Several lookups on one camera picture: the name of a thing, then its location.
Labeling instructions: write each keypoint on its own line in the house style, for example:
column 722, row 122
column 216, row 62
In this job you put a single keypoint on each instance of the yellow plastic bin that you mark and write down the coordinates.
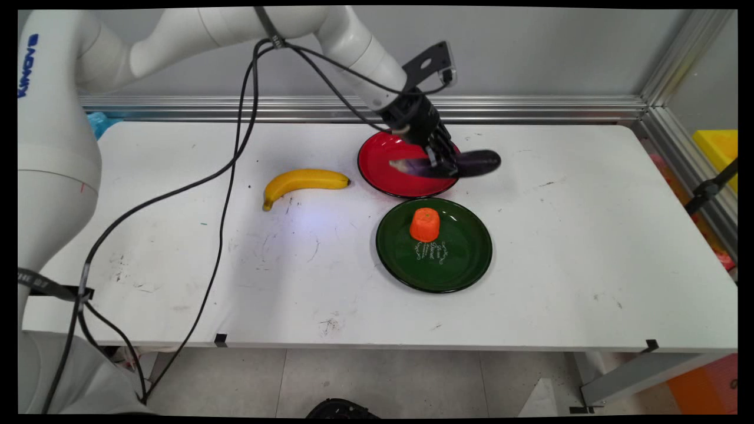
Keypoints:
column 718, row 153

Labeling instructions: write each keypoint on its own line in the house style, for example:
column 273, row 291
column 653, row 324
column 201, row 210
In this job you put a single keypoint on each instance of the yellow banana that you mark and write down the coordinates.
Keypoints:
column 300, row 179

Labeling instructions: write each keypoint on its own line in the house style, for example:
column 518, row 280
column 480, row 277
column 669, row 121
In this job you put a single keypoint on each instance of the grey table leg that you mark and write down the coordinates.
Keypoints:
column 636, row 377

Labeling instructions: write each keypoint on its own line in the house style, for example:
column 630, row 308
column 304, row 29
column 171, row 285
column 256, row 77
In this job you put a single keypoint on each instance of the aluminium frame rail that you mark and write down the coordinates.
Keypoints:
column 353, row 109
column 689, row 118

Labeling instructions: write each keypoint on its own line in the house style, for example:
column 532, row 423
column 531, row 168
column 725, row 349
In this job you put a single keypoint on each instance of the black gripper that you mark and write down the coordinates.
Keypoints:
column 413, row 118

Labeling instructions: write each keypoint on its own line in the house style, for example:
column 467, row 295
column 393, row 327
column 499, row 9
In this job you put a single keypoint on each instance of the black tape piece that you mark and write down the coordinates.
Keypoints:
column 220, row 340
column 651, row 345

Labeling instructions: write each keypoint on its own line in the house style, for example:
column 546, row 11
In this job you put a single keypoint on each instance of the red enamel plate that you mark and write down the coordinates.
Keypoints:
column 383, row 171

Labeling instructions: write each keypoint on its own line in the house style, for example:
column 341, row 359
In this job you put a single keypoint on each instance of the black clamp bar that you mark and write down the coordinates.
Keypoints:
column 710, row 188

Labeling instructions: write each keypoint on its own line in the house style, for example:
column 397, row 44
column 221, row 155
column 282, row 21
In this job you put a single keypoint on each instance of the dark purple eggplant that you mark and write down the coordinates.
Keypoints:
column 477, row 164

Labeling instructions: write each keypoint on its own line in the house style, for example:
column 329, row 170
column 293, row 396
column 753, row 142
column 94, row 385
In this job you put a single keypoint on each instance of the black round floor object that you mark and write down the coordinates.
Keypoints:
column 341, row 408

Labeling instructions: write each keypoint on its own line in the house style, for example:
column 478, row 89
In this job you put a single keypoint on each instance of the blue plastic bag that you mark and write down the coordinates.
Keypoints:
column 101, row 123

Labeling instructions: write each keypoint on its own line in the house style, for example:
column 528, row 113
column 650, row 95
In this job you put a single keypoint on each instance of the orange box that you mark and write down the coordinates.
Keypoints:
column 707, row 383

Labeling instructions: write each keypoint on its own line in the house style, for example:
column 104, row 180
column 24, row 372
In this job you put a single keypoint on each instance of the green enamel plate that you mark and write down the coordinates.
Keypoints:
column 453, row 259

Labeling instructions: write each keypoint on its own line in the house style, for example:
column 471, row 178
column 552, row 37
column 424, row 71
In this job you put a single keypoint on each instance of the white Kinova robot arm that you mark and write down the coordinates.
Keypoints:
column 59, row 147

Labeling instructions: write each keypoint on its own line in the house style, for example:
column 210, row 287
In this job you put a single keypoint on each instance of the orange carrot stump toy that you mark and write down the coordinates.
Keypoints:
column 425, row 225

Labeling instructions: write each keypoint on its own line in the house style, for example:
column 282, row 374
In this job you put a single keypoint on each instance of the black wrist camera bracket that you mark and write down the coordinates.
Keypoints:
column 431, row 62

